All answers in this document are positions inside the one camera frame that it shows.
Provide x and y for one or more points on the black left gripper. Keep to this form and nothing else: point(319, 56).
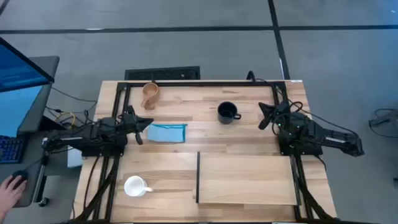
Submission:
point(130, 123)

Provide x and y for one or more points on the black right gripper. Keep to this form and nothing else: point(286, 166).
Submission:
point(280, 113)

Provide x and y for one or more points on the brown wooden cup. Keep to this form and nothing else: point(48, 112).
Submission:
point(150, 91)

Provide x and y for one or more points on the black mug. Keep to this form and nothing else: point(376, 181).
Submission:
point(226, 113)

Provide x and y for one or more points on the white mug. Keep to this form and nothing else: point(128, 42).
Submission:
point(133, 186)

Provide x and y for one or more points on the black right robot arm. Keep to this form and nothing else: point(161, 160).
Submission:
point(311, 133)

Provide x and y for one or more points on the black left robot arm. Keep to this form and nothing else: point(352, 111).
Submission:
point(93, 138)

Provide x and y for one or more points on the light blue cloth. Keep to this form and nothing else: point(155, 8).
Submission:
point(166, 133)

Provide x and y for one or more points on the light wooden board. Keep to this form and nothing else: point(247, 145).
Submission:
point(248, 177)

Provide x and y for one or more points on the white box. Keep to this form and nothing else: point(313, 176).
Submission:
point(74, 158)

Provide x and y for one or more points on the grey side desk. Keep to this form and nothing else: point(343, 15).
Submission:
point(46, 93)

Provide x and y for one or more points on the black caster wheel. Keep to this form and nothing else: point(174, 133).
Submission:
point(43, 202)

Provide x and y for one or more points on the black computer mouse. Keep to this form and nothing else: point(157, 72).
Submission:
point(21, 174)

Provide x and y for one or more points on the black keyboard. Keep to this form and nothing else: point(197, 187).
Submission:
point(11, 149)

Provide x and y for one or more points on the computer monitor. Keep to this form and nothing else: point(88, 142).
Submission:
point(18, 71)

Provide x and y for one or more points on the person's hand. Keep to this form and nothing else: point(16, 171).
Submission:
point(9, 194)

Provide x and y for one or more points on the black aluminium table frame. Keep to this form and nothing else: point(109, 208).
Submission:
point(202, 84)

